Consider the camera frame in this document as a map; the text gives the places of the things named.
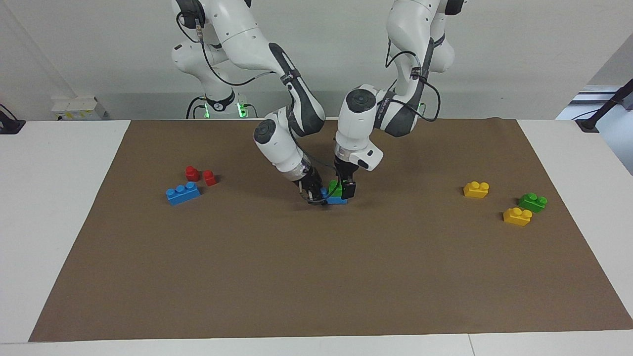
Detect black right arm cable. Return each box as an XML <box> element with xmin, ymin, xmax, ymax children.
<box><xmin>176</xmin><ymin>10</ymin><xmax>297</xmax><ymax>88</ymax></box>

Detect black base cable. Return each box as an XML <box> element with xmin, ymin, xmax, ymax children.
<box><xmin>185</xmin><ymin>95</ymin><xmax>208</xmax><ymax>120</ymax></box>

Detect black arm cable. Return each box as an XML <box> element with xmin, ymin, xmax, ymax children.
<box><xmin>385</xmin><ymin>39</ymin><xmax>442</xmax><ymax>123</ymax></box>
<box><xmin>176</xmin><ymin>10</ymin><xmax>297</xmax><ymax>88</ymax></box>

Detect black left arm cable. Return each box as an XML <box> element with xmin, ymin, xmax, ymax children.
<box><xmin>385</xmin><ymin>39</ymin><xmax>442</xmax><ymax>123</ymax></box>

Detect yellow two-stud toy block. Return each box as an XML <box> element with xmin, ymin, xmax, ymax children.
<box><xmin>503</xmin><ymin>207</ymin><xmax>533</xmax><ymax>226</ymax></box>
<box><xmin>463</xmin><ymin>181</ymin><xmax>490</xmax><ymax>199</ymax></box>

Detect brown table mat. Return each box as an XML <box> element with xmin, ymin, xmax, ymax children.
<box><xmin>29</xmin><ymin>118</ymin><xmax>633</xmax><ymax>343</ymax></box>

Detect black table clamp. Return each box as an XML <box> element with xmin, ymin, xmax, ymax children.
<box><xmin>0</xmin><ymin>104</ymin><xmax>26</xmax><ymax>135</ymax></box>

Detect black stand pole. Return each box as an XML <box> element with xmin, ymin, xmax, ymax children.
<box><xmin>576</xmin><ymin>79</ymin><xmax>633</xmax><ymax>133</ymax></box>

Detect white box with yellow label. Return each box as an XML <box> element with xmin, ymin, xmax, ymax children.
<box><xmin>51</xmin><ymin>96</ymin><xmax>107</xmax><ymax>121</ymax></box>

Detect blue three-stud toy block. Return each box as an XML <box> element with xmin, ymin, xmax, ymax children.
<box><xmin>320</xmin><ymin>187</ymin><xmax>348</xmax><ymax>205</ymax></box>
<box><xmin>166</xmin><ymin>181</ymin><xmax>201</xmax><ymax>205</ymax></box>

